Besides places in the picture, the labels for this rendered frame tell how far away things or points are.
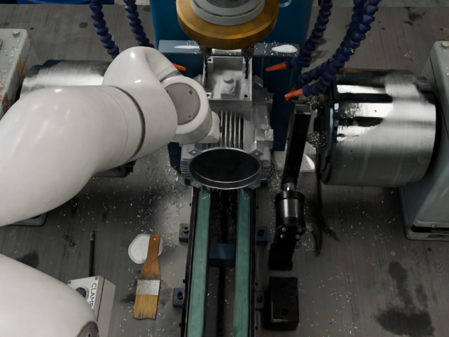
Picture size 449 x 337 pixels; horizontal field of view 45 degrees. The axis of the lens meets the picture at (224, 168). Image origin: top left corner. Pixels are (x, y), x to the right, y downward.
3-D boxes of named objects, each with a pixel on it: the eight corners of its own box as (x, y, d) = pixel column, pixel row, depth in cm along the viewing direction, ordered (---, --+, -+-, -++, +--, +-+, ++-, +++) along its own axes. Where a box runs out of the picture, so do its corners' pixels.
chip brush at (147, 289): (145, 234, 129) (144, 233, 128) (166, 235, 129) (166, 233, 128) (132, 319, 118) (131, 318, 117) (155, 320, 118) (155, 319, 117)
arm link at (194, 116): (147, 112, 90) (185, 153, 89) (132, 97, 77) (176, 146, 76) (185, 78, 90) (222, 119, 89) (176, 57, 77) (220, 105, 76)
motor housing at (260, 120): (188, 122, 132) (184, 67, 116) (266, 124, 132) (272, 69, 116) (182, 192, 121) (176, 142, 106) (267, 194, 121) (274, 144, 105)
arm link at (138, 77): (9, 79, 60) (125, 78, 89) (104, 184, 59) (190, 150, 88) (57, 19, 58) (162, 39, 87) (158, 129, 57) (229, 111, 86)
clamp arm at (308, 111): (280, 180, 114) (294, 101, 93) (295, 180, 114) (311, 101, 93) (281, 194, 112) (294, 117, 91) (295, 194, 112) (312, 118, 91)
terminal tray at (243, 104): (204, 79, 120) (202, 55, 114) (252, 80, 119) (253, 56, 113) (200, 122, 113) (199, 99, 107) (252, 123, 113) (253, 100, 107)
